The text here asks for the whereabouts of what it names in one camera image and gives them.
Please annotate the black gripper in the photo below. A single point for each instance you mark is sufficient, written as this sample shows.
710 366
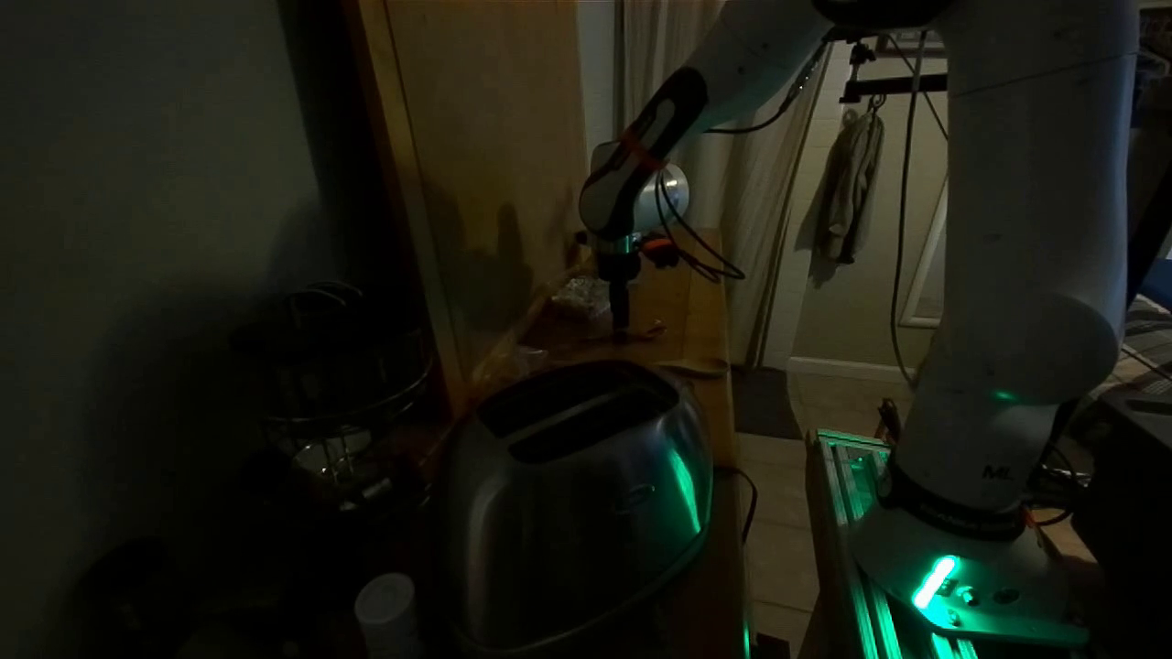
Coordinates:
619 257

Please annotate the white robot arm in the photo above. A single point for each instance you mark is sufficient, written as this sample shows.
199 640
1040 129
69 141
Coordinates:
1037 241

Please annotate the white bumpy tray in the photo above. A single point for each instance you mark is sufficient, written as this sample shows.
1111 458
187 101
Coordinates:
582 296

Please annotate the light curtain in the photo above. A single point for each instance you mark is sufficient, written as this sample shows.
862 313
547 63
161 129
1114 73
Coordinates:
762 241

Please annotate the wooden back panel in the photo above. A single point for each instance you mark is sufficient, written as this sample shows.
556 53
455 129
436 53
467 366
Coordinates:
488 157

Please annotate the steel toaster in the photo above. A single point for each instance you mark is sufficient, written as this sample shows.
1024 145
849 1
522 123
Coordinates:
571 513

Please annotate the hanging grey cloth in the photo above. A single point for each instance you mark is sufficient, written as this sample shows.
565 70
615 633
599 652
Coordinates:
847 196

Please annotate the aluminium frame rail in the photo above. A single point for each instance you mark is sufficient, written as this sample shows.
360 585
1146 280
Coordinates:
856 468

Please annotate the black overhead bracket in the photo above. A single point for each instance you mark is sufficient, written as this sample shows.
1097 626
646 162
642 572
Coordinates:
892 90

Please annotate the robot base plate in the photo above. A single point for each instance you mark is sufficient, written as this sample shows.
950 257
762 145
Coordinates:
964 578

